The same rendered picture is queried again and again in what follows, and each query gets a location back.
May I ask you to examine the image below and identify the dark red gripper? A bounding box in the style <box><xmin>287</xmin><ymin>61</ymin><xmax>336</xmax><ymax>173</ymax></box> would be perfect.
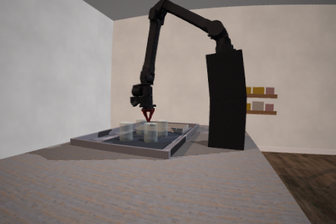
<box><xmin>139</xmin><ymin>95</ymin><xmax>156</xmax><ymax>122</ymax></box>

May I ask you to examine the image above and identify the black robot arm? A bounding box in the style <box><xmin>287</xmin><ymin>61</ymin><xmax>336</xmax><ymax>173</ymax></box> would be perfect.
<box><xmin>130</xmin><ymin>0</ymin><xmax>236</xmax><ymax>107</ymax></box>

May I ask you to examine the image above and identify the white cylinder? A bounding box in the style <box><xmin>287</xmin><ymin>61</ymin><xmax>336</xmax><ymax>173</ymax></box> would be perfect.
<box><xmin>144</xmin><ymin>123</ymin><xmax>158</xmax><ymax>142</ymax></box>
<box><xmin>156</xmin><ymin>120</ymin><xmax>168</xmax><ymax>137</ymax></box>
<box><xmin>136</xmin><ymin>118</ymin><xmax>147</xmax><ymax>135</ymax></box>
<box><xmin>120</xmin><ymin>122</ymin><xmax>133</xmax><ymax>141</ymax></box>

